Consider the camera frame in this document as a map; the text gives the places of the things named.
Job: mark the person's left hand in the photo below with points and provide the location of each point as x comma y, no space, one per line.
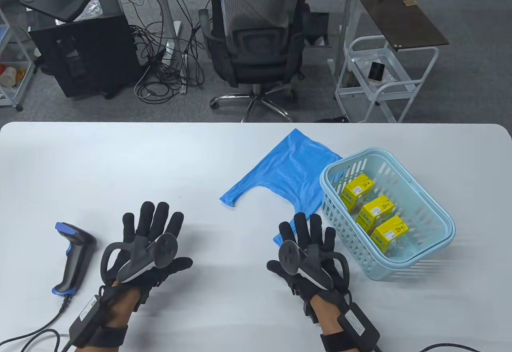
148,220

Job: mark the person's right hand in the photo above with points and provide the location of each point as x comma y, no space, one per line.
308,228

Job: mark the blue plastic bag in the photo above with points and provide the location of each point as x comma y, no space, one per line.
288,168

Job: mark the yellow chrysanthemum tea package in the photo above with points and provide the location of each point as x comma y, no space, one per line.
376,210
390,232
358,188

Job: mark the black blue barcode scanner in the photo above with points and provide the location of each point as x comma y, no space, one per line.
76,256

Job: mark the black white handheld controller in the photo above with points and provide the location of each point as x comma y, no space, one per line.
316,272
136,264

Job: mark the black wrist sensor box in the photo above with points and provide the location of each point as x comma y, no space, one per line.
358,326
86,320

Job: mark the light blue plastic basket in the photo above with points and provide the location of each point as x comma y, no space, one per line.
416,250

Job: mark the black floor object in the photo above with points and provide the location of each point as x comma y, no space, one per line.
334,120

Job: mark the white metal cart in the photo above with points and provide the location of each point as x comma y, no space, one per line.
356,92

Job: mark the black phone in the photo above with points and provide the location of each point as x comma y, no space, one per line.
376,72

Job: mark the black computer tower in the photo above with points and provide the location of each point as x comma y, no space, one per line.
96,56

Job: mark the black mesh office chair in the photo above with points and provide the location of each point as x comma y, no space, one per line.
256,52

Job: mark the white paper cup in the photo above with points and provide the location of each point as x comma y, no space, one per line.
8,76

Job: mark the black bag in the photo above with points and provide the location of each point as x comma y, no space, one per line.
318,24

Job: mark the white desk leg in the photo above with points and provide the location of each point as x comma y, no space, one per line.
347,8
166,8

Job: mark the clear plastic bag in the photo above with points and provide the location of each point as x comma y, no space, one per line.
92,8

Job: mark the dark brown board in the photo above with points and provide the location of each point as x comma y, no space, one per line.
404,22

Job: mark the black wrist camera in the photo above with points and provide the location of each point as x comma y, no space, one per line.
310,312

